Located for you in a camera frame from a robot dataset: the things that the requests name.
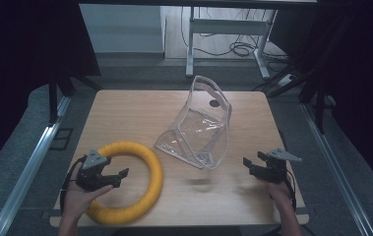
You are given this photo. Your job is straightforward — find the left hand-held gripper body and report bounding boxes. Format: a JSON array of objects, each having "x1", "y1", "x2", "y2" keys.
[{"x1": 75, "y1": 148, "x2": 113, "y2": 193}]

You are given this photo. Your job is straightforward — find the black metal stand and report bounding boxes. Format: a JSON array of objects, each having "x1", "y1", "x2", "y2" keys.
[
  {"x1": 47, "y1": 72, "x2": 103, "y2": 125},
  {"x1": 296, "y1": 62, "x2": 327, "y2": 135}
]

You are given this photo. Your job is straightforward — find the person's left hand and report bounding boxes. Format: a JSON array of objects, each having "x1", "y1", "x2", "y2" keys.
[{"x1": 62, "y1": 170, "x2": 114, "y2": 224}]

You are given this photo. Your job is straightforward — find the yellow foam ring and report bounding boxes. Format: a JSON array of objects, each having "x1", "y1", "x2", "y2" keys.
[{"x1": 85, "y1": 141, "x2": 164, "y2": 226}]

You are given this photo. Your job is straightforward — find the right hand-held gripper black cable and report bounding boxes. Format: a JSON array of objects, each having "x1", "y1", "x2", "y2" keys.
[{"x1": 284, "y1": 169, "x2": 298, "y2": 211}]

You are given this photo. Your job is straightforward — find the hand-held gripper black cable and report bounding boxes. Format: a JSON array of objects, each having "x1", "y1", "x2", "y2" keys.
[
  {"x1": 284, "y1": 169, "x2": 298, "y2": 211},
  {"x1": 59, "y1": 154, "x2": 88, "y2": 214}
]

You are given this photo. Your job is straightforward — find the person's right hand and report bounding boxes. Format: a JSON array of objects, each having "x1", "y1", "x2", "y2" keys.
[{"x1": 266, "y1": 176, "x2": 296, "y2": 214}]

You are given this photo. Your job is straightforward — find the clear plastic bag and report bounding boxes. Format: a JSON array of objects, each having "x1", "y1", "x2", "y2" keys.
[{"x1": 154, "y1": 75, "x2": 233, "y2": 171}]

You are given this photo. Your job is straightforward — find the white metal desk frame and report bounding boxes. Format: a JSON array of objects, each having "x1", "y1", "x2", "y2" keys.
[{"x1": 185, "y1": 5, "x2": 279, "y2": 81}]

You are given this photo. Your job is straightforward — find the aluminium floor rail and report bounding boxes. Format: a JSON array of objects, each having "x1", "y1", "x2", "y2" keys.
[
  {"x1": 301, "y1": 102, "x2": 373, "y2": 236},
  {"x1": 0, "y1": 95, "x2": 73, "y2": 236}
]

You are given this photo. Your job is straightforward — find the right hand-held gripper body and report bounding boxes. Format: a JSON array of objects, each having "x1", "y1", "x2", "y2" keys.
[{"x1": 252, "y1": 147, "x2": 303, "y2": 185}]

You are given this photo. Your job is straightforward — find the black floor cables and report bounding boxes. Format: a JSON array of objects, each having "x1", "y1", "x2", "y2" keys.
[{"x1": 179, "y1": 6, "x2": 290, "y2": 68}]

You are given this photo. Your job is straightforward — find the dark curtain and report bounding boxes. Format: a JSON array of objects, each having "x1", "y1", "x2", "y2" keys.
[
  {"x1": 0, "y1": 0, "x2": 102, "y2": 182},
  {"x1": 268, "y1": 0, "x2": 373, "y2": 191}
]

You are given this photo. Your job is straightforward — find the black floor frame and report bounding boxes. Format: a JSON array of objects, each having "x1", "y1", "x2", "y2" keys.
[{"x1": 48, "y1": 127, "x2": 75, "y2": 151}]

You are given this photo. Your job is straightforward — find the left hand-held gripper black cable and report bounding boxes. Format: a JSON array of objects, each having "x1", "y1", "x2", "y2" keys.
[{"x1": 59, "y1": 154, "x2": 88, "y2": 214}]

